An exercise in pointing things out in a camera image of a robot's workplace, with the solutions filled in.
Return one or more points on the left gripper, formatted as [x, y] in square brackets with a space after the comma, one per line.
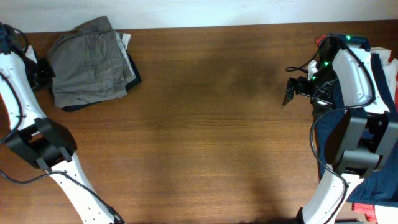
[50, 75]

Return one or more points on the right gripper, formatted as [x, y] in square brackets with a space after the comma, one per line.
[325, 101]

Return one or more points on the grey shorts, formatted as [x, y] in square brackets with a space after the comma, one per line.
[90, 64]

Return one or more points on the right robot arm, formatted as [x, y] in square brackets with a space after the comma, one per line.
[345, 75]

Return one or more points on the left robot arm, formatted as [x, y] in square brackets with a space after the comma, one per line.
[41, 142]

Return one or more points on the red garment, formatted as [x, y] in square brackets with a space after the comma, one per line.
[373, 213]

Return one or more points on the white garment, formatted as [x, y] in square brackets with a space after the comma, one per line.
[389, 66]

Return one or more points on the black folded garment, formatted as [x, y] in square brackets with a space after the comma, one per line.
[129, 86]

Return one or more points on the navy blue garment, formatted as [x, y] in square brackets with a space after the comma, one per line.
[380, 188]

